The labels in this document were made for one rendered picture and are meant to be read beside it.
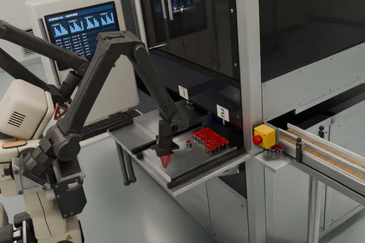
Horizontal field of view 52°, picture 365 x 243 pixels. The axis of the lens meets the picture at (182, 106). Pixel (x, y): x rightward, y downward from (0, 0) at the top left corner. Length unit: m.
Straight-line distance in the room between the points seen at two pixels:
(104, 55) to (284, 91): 0.86
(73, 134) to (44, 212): 0.46
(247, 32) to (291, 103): 0.45
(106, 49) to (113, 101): 1.28
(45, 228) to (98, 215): 1.37
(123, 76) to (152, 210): 1.03
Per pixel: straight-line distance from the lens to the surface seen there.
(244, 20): 1.45
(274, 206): 1.97
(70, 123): 1.21
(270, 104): 1.65
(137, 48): 1.14
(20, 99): 1.33
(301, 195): 2.09
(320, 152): 1.58
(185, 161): 1.68
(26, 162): 1.27
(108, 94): 2.35
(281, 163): 1.64
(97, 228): 2.81
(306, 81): 1.77
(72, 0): 2.18
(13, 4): 6.74
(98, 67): 1.14
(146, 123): 2.04
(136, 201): 2.94
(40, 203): 1.56
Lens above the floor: 1.82
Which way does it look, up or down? 25 degrees down
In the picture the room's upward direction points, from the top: 8 degrees counter-clockwise
